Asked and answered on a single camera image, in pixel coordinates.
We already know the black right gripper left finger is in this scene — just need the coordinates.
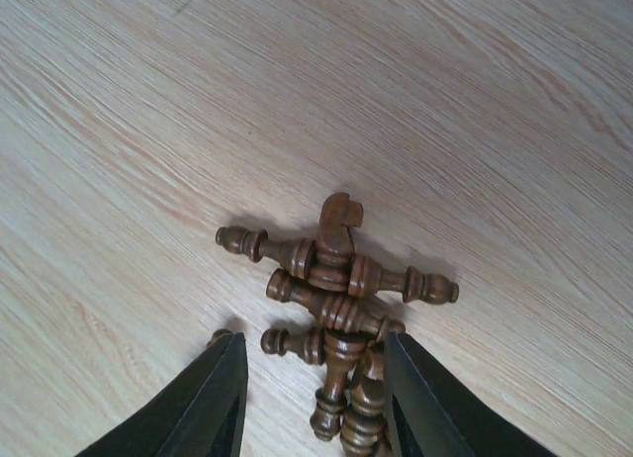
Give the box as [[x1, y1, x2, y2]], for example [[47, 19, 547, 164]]
[[79, 331, 248, 457]]

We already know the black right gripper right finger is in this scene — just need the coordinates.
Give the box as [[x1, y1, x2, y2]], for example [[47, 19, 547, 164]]
[[384, 332, 553, 457]]

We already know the dark knight chess piece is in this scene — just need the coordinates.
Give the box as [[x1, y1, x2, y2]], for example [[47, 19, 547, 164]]
[[308, 192, 364, 293]]

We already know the pile of dark chess pieces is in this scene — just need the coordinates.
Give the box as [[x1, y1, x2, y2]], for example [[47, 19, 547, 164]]
[[207, 192, 461, 457]]

